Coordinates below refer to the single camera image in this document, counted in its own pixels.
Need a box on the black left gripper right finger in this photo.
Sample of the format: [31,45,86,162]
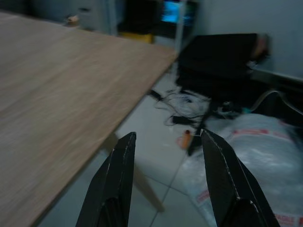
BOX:
[200,129,281,227]

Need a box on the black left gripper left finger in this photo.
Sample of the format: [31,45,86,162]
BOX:
[75,131,137,227]

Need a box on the clear plastic bag red print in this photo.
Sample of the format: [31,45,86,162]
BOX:
[182,113,303,227]

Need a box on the small orange bottle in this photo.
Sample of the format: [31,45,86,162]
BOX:
[181,130,191,149]

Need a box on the black bag with pale trim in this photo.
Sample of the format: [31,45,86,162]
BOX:
[250,89,303,127]

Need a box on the light wooden table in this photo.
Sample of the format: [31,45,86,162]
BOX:
[0,11,178,227]

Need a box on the stack of black cases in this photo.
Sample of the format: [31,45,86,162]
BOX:
[175,33,270,105]

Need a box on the yellow and black bin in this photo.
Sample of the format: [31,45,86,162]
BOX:
[118,0,157,44]

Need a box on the small tan object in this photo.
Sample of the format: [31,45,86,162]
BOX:
[66,15,79,26]

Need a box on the white metal pole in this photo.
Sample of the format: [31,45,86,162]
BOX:
[174,0,187,53]

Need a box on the grey cabinet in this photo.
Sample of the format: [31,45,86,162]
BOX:
[30,0,126,36]

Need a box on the glowing blue screen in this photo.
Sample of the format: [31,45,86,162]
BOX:
[161,0,197,24]

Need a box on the tangle of black cables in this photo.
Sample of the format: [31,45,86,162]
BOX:
[150,88,240,128]

